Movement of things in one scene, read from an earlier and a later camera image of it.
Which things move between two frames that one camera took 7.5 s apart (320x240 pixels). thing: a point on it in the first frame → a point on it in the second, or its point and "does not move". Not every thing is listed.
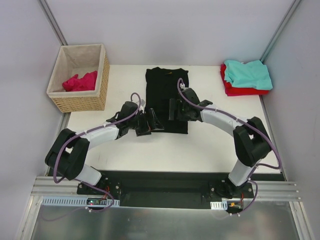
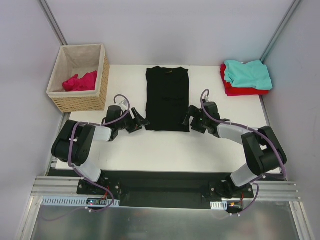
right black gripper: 177,110 → 195,120
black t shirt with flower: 161,85 does not move
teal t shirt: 254,75 does not move
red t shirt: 231,90 does not move
